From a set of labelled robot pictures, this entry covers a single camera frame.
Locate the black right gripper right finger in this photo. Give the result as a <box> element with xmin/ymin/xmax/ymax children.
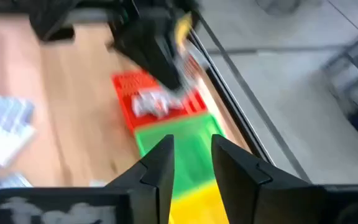
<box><xmin>211</xmin><ymin>134</ymin><xmax>310</xmax><ymax>224</ymax></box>

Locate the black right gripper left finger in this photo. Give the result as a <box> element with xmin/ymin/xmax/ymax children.
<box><xmin>106</xmin><ymin>134</ymin><xmax>175</xmax><ymax>224</ymax></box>

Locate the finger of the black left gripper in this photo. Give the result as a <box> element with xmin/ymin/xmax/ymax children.
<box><xmin>157</xmin><ymin>40</ymin><xmax>185</xmax><ymax>91</ymax></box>
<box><xmin>124</xmin><ymin>45</ymin><xmax>177</xmax><ymax>91</ymax></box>

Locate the Lysol wipes canister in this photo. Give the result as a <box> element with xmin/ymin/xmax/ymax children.
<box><xmin>173</xmin><ymin>11</ymin><xmax>194</xmax><ymax>55</ymax></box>

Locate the yellow plastic basket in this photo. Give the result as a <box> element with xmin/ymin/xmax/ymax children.
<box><xmin>168</xmin><ymin>179</ymin><xmax>230</xmax><ymax>224</ymax></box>

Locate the red plastic basket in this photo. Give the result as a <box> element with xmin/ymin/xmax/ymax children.
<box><xmin>111</xmin><ymin>70</ymin><xmax>208</xmax><ymax>134</ymax></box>

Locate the green plastic basket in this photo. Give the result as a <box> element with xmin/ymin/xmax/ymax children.
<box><xmin>134</xmin><ymin>112</ymin><xmax>226</xmax><ymax>200</ymax></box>

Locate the blue striped bandage packet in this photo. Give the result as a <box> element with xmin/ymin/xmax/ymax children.
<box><xmin>0</xmin><ymin>172</ymin><xmax>34</xmax><ymax>197</ymax></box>

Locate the pile of red-striped packets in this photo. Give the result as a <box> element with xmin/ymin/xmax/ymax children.
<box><xmin>0</xmin><ymin>90</ymin><xmax>37</xmax><ymax>169</ymax></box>

